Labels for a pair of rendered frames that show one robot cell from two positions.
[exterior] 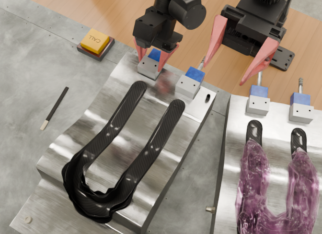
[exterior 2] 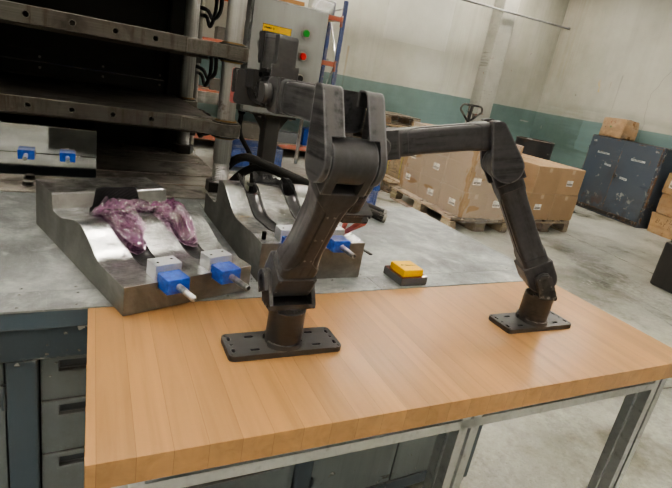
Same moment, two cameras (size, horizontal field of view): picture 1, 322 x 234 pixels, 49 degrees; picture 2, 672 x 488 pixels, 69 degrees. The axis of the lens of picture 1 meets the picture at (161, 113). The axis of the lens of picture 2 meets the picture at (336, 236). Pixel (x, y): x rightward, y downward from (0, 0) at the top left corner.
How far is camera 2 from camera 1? 1.45 m
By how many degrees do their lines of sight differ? 87
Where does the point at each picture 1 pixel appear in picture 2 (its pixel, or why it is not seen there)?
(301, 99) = (175, 275)
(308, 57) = (207, 371)
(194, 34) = (363, 323)
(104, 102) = not seen: hidden behind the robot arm
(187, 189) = not seen: hidden behind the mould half
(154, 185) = (234, 192)
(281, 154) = (157, 241)
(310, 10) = not seen: outside the picture
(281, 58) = (242, 341)
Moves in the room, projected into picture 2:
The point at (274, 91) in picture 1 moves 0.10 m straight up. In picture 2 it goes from (212, 318) to (217, 267)
